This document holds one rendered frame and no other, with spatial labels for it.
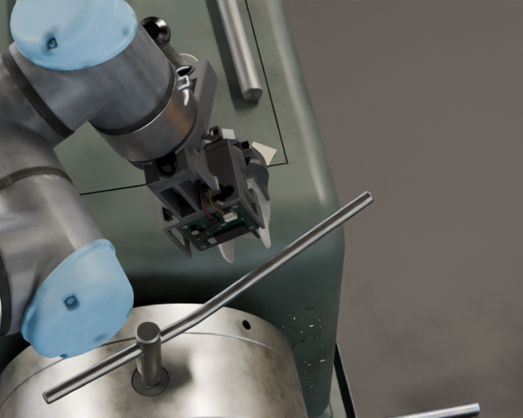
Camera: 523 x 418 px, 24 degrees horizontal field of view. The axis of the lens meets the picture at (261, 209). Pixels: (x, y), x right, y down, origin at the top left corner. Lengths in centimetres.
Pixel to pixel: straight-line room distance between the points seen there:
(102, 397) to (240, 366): 13
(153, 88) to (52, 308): 20
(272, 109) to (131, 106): 42
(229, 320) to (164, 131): 32
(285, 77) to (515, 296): 145
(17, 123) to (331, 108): 211
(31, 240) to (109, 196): 44
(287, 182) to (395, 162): 163
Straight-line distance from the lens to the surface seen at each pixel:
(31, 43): 82
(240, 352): 116
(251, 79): 126
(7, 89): 84
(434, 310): 261
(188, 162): 91
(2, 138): 83
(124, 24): 84
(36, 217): 78
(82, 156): 124
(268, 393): 115
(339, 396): 188
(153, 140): 90
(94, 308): 76
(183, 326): 106
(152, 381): 110
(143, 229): 118
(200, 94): 99
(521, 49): 311
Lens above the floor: 222
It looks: 54 degrees down
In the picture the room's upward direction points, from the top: straight up
